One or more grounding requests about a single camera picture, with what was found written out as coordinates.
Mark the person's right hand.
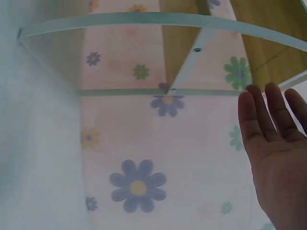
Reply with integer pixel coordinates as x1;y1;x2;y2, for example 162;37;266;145
237;82;307;230

